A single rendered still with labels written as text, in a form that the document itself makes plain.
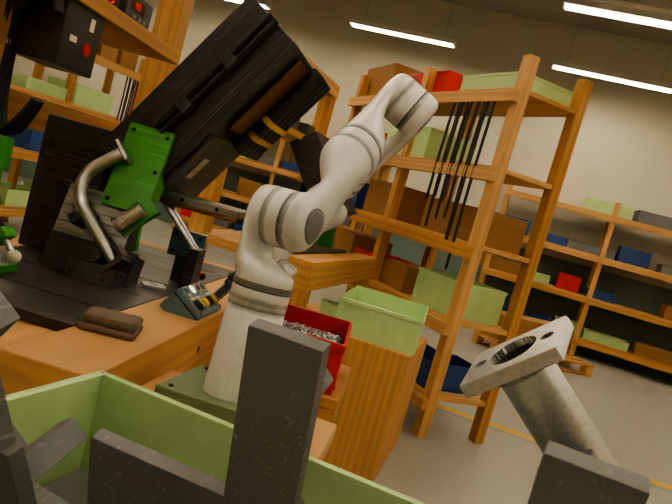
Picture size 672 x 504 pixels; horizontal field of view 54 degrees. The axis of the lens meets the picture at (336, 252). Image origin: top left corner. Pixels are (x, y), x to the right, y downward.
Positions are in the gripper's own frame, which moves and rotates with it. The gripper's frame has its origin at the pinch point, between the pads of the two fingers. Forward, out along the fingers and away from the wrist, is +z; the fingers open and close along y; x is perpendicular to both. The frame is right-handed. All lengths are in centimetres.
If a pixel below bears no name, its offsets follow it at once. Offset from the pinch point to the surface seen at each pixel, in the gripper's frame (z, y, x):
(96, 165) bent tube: 4.1, 1.3, -41.1
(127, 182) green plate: 1.8, -1.7, -34.3
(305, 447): -32, 112, 20
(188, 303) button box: 3.5, 12.7, -1.5
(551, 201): -116, -261, 60
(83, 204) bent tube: 11.5, 3.7, -35.5
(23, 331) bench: 17, 46, -12
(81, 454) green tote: 3, 75, 11
